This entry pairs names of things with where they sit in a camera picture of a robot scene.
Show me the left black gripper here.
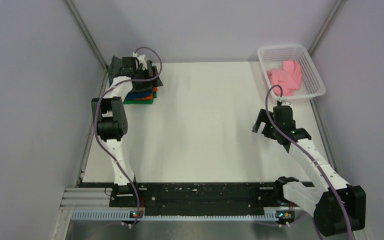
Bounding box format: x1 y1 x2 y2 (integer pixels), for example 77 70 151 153
133 65 162 90

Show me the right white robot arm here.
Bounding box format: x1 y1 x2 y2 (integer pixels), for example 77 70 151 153
252 105 367 237

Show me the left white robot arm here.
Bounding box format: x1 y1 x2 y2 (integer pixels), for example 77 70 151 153
91 52 163 207

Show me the folded navy blue t-shirt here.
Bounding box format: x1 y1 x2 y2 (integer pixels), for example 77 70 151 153
125 91 152 100

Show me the folded orange t-shirt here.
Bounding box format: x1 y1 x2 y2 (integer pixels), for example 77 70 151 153
137 87 158 101

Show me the folded green t-shirt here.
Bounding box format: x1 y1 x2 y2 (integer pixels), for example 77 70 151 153
123 98 156 105

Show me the pink t-shirt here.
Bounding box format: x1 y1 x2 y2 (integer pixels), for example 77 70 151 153
266 59 303 97

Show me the white plastic basket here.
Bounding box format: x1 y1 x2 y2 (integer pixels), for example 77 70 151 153
257 44 326 101

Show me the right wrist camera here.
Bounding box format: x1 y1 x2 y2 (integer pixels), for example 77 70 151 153
276 97 293 108

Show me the left aluminium frame post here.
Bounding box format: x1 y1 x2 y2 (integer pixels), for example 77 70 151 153
63 0 108 70

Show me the aluminium frame post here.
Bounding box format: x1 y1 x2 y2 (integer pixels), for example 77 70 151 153
307 0 347 57
63 0 108 70

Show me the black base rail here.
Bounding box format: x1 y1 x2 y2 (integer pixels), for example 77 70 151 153
109 182 296 217

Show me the white slotted cable duct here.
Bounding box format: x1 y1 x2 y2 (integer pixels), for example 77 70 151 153
71 208 296 222

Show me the right aluminium frame post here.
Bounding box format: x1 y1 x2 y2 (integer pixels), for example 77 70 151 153
307 0 347 57

